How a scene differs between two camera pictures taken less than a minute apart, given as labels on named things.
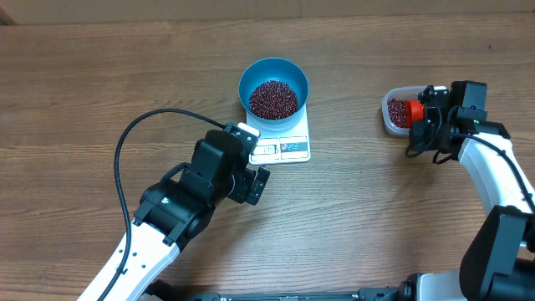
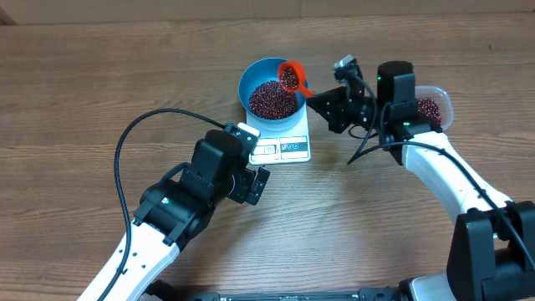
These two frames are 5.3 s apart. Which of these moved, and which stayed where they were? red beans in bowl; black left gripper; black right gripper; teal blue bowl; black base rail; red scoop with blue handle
Moved: red scoop with blue handle; black right gripper
Stayed: black base rail; teal blue bowl; black left gripper; red beans in bowl
